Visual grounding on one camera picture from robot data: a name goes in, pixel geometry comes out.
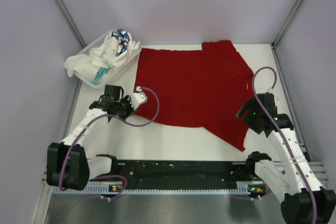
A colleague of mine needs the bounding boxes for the right aluminium corner post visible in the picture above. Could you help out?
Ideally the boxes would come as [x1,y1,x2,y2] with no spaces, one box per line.
[271,0,305,48]

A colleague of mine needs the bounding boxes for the aluminium frame rail front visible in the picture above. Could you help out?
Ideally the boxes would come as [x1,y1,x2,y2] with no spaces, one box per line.
[42,162,328,183]

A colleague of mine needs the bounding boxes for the grey slotted cable duct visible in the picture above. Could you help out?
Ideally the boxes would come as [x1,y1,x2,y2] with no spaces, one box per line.
[53,184,251,195]

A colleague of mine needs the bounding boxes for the left aluminium corner post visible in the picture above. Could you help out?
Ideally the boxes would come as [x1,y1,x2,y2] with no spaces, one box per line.
[54,0,87,48]

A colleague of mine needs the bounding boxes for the purple cable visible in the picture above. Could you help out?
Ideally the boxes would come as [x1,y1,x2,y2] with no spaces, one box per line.
[58,86,161,201]
[251,67,317,224]

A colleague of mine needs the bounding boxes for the white t shirt pile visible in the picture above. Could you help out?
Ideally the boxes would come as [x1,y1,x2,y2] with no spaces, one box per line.
[64,48,118,84]

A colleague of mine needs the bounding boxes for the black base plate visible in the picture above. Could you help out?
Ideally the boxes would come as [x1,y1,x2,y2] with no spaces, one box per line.
[111,159,266,192]

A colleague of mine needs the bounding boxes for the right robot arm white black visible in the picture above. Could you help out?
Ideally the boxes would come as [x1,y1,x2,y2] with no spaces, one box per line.
[236,93,335,223]

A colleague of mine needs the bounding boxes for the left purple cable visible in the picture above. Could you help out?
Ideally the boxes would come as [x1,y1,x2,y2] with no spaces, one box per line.
[58,86,161,201]

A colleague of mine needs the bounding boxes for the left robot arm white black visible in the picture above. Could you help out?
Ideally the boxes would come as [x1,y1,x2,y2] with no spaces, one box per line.
[46,85,134,190]

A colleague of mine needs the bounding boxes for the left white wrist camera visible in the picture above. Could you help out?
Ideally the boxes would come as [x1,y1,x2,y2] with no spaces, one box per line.
[130,86,148,110]

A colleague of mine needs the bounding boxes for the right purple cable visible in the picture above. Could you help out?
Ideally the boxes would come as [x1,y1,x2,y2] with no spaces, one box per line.
[251,67,317,224]

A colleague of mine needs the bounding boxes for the white printed t shirt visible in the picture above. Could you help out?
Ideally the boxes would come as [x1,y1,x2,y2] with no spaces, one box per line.
[103,29,140,69]

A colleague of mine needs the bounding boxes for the aluminium corner post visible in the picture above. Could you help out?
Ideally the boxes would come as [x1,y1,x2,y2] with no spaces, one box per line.
[54,0,87,48]
[271,0,305,48]

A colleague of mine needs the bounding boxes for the red t shirt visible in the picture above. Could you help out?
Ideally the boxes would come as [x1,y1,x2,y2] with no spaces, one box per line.
[135,40,254,151]

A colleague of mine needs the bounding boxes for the white plastic basket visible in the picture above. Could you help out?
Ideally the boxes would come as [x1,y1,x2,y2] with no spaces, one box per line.
[74,30,141,89]

